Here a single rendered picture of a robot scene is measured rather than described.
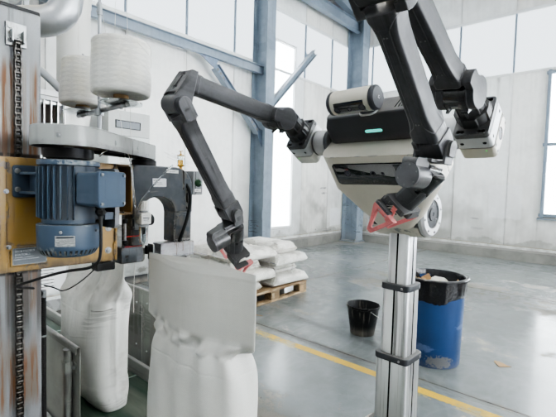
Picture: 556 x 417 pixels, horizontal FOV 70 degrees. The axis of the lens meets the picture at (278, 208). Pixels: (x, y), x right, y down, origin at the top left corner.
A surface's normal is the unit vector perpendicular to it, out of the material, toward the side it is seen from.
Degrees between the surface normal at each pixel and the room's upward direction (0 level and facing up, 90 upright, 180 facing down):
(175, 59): 90
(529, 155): 90
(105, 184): 90
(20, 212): 90
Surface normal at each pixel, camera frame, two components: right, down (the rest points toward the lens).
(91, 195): -0.29, 0.04
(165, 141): 0.75, 0.06
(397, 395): -0.70, 0.02
